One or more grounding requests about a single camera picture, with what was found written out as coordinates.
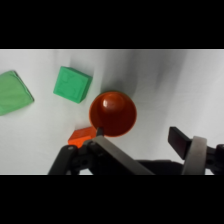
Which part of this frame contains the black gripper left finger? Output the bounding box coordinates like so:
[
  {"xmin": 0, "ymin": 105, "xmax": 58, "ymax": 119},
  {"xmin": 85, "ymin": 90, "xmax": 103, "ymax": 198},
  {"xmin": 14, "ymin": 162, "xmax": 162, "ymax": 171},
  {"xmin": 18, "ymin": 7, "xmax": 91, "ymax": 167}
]
[{"xmin": 48, "ymin": 126, "xmax": 156, "ymax": 175}]

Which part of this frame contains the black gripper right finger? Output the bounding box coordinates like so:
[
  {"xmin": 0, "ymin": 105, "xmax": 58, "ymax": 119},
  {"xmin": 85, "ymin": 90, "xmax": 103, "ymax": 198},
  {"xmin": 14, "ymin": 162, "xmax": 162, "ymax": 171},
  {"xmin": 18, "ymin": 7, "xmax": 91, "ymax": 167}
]
[{"xmin": 167, "ymin": 125, "xmax": 224, "ymax": 175}]

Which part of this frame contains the orange plastic cup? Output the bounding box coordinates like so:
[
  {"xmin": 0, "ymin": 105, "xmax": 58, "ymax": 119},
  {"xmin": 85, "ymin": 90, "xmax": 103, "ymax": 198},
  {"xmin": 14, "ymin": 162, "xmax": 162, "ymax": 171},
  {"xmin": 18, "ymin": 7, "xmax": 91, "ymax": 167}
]
[{"xmin": 88, "ymin": 91, "xmax": 138, "ymax": 138}]

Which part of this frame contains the orange toy cube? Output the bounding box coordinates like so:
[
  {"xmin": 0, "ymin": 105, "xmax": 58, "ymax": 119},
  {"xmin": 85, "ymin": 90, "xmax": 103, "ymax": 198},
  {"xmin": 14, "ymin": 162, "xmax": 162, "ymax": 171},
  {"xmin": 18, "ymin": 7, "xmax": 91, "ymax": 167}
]
[{"xmin": 67, "ymin": 126, "xmax": 98, "ymax": 149}]

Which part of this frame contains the small dark green cube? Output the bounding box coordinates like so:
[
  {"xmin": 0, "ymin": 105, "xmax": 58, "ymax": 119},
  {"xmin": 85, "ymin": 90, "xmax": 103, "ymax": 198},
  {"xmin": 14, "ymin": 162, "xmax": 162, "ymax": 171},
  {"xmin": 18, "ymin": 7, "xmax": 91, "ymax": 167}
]
[{"xmin": 53, "ymin": 65, "xmax": 93, "ymax": 104}]

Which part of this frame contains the large light green cube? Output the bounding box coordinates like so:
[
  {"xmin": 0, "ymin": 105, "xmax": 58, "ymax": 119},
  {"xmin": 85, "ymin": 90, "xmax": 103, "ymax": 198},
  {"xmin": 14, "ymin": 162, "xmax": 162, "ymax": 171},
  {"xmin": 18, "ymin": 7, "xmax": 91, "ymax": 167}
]
[{"xmin": 0, "ymin": 70, "xmax": 35, "ymax": 117}]

